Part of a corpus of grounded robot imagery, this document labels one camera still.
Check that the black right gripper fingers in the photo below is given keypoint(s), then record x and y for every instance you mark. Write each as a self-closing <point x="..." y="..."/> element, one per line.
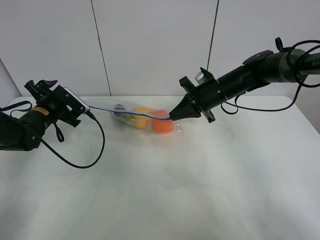
<point x="187" y="108"/>

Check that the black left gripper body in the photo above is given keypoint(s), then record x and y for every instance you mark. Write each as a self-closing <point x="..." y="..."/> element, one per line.
<point x="61" y="106"/>

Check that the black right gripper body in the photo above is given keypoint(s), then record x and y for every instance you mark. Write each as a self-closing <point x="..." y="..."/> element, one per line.
<point x="207" y="95"/>

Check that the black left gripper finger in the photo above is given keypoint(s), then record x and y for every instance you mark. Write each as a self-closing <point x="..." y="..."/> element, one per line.
<point x="41" y="89"/>

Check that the clear zip bag blue seal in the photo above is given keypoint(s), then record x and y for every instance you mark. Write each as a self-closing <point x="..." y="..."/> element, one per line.
<point x="107" y="104"/>

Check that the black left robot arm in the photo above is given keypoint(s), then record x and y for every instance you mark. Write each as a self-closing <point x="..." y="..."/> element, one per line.
<point x="22" y="125"/>

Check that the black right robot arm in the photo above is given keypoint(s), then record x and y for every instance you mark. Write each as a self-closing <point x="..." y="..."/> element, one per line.
<point x="290" y="65"/>

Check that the orange fruit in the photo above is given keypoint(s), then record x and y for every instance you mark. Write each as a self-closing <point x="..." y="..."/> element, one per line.
<point x="162" y="126"/>

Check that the yellow pear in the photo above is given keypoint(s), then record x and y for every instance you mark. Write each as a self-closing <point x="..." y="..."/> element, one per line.
<point x="140" y="121"/>

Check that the purple eggplant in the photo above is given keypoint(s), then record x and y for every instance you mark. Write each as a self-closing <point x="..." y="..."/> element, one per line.
<point x="119" y="110"/>

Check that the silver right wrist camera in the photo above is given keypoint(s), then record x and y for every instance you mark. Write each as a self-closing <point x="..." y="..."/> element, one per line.
<point x="201" y="78"/>

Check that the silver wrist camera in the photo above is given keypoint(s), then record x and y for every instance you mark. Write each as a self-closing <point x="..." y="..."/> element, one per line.
<point x="84" y="106"/>
<point x="201" y="78"/>

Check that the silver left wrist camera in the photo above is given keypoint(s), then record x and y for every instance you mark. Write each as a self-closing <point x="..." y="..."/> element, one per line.
<point x="84" y="106"/>

